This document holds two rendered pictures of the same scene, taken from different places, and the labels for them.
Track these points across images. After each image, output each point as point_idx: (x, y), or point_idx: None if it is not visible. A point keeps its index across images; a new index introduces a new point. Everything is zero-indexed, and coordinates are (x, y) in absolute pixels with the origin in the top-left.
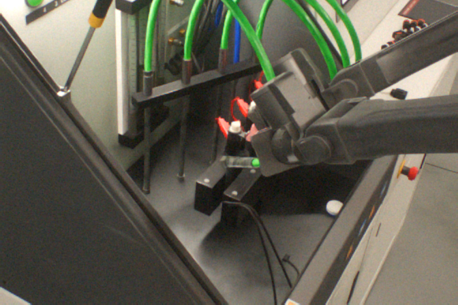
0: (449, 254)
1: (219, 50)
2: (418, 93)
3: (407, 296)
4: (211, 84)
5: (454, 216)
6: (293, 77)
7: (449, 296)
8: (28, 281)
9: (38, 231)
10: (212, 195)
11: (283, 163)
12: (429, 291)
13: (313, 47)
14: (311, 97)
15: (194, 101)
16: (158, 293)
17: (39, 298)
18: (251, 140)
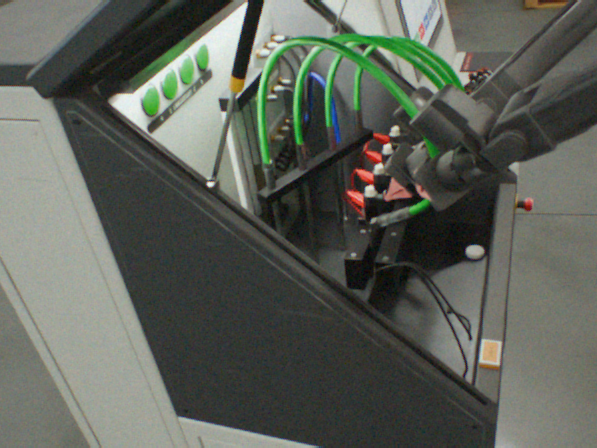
0: (557, 285)
1: (317, 138)
2: None
3: (536, 333)
4: (327, 164)
5: (548, 251)
6: (454, 88)
7: (572, 322)
8: (212, 401)
9: (214, 343)
10: (363, 267)
11: (455, 192)
12: (553, 323)
13: None
14: (477, 103)
15: (303, 197)
16: (359, 367)
17: (227, 415)
18: (416, 177)
